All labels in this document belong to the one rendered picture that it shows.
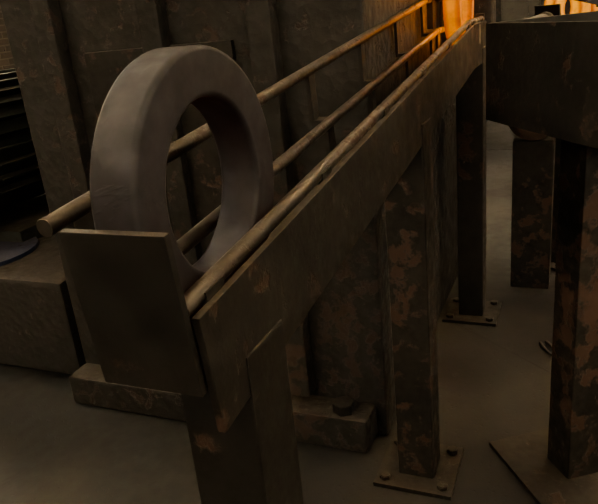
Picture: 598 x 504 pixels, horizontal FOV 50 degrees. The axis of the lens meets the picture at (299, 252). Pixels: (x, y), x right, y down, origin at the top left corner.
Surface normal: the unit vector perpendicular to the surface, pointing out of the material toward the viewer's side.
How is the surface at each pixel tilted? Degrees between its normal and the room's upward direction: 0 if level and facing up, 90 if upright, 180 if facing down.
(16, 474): 0
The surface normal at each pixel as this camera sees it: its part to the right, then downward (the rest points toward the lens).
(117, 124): -0.36, -0.30
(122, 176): -0.39, 0.04
